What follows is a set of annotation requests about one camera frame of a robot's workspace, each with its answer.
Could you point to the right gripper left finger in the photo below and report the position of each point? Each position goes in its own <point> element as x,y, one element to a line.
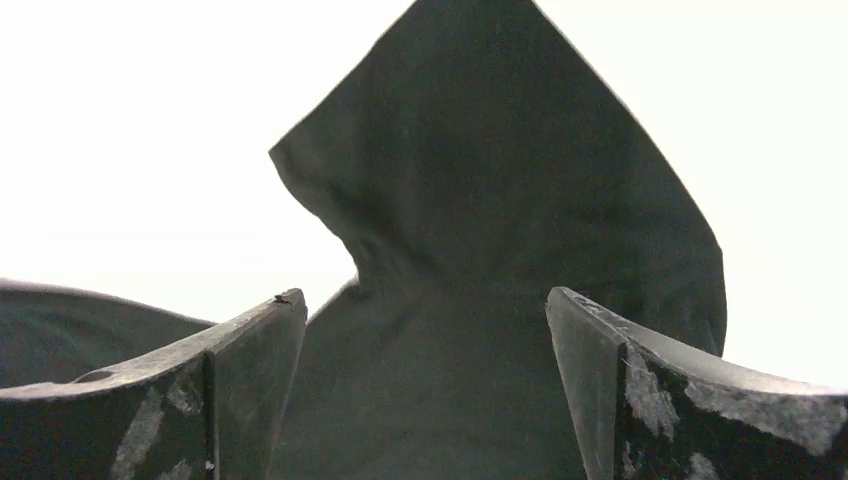
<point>98,387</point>

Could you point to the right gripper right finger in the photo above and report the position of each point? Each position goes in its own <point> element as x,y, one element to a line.
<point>646,406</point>

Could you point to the black t shirt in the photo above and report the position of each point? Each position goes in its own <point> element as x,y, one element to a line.
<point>470,163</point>

